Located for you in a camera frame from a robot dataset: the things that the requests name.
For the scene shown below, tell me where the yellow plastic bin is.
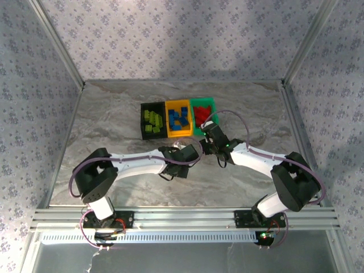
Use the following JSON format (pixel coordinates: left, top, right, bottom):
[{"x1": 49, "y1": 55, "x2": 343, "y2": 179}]
[{"x1": 164, "y1": 98, "x2": 195, "y2": 138}]

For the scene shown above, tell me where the green plastic bin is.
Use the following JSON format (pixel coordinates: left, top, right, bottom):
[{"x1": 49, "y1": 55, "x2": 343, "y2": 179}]
[{"x1": 189, "y1": 96, "x2": 221, "y2": 136}]

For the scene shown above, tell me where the black plastic bin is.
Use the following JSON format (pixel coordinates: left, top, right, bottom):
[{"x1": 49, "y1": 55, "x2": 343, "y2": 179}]
[{"x1": 140, "y1": 101, "x2": 168, "y2": 140}]

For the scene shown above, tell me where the black circuit board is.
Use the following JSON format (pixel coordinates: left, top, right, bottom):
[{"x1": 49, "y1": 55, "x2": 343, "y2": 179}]
[
  {"x1": 255, "y1": 230, "x2": 276, "y2": 247},
  {"x1": 94, "y1": 231, "x2": 118, "y2": 247}
]

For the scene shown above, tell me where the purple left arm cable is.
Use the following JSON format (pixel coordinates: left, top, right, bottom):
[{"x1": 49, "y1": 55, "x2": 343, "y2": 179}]
[{"x1": 69, "y1": 137, "x2": 204, "y2": 251}]

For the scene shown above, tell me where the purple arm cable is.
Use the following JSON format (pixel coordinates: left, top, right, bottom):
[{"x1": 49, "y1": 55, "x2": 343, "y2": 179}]
[
  {"x1": 203, "y1": 110, "x2": 327, "y2": 251},
  {"x1": 69, "y1": 137, "x2": 204, "y2": 251}
]

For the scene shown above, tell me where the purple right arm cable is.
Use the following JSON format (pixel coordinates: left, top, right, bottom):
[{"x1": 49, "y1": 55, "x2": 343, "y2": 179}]
[{"x1": 203, "y1": 110, "x2": 327, "y2": 251}]

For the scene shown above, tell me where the wide aluminium base rail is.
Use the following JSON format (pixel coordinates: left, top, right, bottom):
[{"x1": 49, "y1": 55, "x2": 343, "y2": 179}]
[{"x1": 30, "y1": 207, "x2": 341, "y2": 231}]

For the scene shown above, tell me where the white slotted cable duct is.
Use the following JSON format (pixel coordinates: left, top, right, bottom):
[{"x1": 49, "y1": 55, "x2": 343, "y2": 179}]
[{"x1": 41, "y1": 230, "x2": 261, "y2": 245}]

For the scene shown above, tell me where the aluminium frame rail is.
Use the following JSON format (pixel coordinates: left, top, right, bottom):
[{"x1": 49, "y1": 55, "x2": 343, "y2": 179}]
[
  {"x1": 38, "y1": 84, "x2": 86, "y2": 210},
  {"x1": 280, "y1": 84, "x2": 336, "y2": 211}
]

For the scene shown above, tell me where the aluminium frame post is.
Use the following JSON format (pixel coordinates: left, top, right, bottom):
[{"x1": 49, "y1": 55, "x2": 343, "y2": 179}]
[
  {"x1": 27, "y1": 0, "x2": 86, "y2": 89},
  {"x1": 281, "y1": 0, "x2": 341, "y2": 88}
]

